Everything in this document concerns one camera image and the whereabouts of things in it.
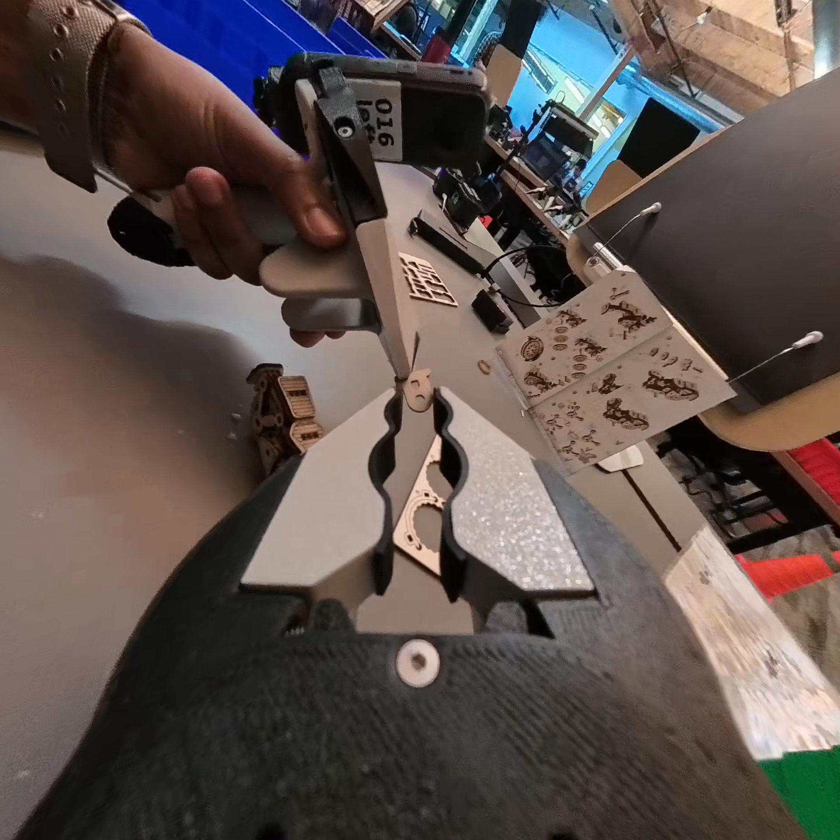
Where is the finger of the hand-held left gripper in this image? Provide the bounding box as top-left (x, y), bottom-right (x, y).
top-left (357, 217), bottom-right (422, 382)

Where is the black cable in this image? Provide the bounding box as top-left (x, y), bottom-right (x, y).
top-left (484, 244), bottom-right (578, 309)

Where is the white-tipped wire clip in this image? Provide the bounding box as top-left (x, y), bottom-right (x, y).
top-left (727, 331), bottom-right (825, 383)
top-left (587, 201), bottom-right (664, 270)

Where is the grey desk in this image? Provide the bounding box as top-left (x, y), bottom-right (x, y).
top-left (0, 125), bottom-right (710, 840)

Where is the printed instruction sheet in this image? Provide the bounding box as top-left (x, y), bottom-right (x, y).
top-left (494, 268), bottom-right (739, 475)

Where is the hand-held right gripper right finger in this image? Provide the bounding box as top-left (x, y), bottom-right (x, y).
top-left (432, 386), bottom-right (599, 621)

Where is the small wooden part with hole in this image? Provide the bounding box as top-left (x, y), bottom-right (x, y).
top-left (403, 367), bottom-right (436, 413)

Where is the white metal stand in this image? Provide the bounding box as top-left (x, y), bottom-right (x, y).
top-left (596, 441), bottom-right (649, 473)

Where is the person's left hand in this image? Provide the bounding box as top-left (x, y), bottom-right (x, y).
top-left (98, 23), bottom-right (349, 350)

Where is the grey wrist watch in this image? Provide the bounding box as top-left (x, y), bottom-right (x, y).
top-left (26, 0), bottom-right (155, 194)

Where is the black battery charger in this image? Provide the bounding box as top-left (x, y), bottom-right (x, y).
top-left (441, 172), bottom-right (488, 221)

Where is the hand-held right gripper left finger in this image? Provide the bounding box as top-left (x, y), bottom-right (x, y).
top-left (238, 387), bottom-right (404, 613)

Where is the blue storage bin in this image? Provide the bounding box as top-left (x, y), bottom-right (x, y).
top-left (117, 0), bottom-right (389, 67)

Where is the small wooden vehicle model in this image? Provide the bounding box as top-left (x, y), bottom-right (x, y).
top-left (246, 363), bottom-right (327, 476)

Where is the black bar device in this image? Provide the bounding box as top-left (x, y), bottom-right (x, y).
top-left (407, 210), bottom-right (492, 275)

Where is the black power adapter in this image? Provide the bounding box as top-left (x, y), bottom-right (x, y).
top-left (470, 287), bottom-right (517, 333)

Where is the long wooden parts sheet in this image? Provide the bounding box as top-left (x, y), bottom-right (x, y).
top-left (398, 252), bottom-right (459, 311)

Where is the black board with wooden edge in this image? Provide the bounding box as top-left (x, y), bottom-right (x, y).
top-left (566, 69), bottom-right (840, 454)

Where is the wooden sheet with round holes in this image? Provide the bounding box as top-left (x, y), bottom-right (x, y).
top-left (392, 436), bottom-right (463, 578)

